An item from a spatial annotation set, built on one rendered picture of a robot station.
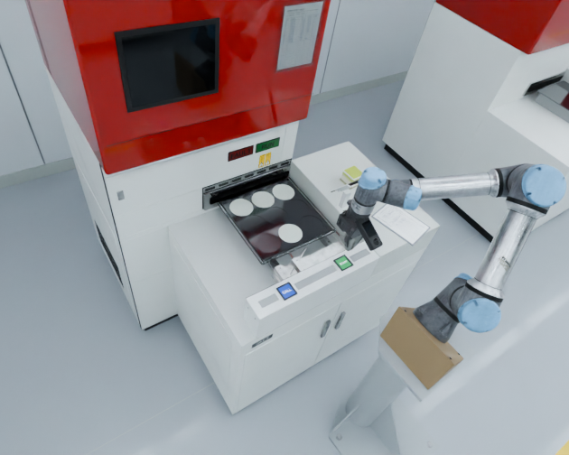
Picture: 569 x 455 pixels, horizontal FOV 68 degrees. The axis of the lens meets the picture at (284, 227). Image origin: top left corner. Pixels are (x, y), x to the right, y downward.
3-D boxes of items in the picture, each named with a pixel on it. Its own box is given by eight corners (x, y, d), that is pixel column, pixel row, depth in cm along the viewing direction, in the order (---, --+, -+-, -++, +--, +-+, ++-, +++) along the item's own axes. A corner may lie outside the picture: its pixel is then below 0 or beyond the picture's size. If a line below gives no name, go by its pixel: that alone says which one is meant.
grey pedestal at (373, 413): (439, 447, 214) (531, 387, 153) (378, 507, 194) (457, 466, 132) (369, 366, 238) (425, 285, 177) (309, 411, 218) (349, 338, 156)
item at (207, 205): (202, 208, 185) (202, 192, 178) (285, 179, 204) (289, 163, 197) (204, 210, 184) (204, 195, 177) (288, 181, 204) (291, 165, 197)
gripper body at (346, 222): (351, 218, 153) (359, 194, 144) (367, 235, 149) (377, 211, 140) (334, 226, 150) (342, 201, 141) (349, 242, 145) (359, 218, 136)
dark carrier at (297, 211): (220, 203, 182) (220, 201, 181) (287, 180, 197) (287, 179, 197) (262, 260, 165) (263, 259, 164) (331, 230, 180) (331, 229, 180)
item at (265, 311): (242, 318, 156) (245, 298, 145) (355, 261, 180) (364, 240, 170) (256, 338, 151) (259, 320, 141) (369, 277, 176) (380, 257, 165)
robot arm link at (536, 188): (477, 323, 144) (553, 171, 132) (492, 343, 129) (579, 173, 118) (443, 311, 144) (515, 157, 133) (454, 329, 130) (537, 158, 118)
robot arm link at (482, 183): (529, 161, 143) (380, 174, 149) (545, 162, 132) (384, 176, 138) (529, 195, 145) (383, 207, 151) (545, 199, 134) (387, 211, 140)
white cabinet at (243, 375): (177, 320, 241) (166, 227, 179) (312, 257, 284) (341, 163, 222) (233, 423, 209) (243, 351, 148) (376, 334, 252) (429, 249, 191)
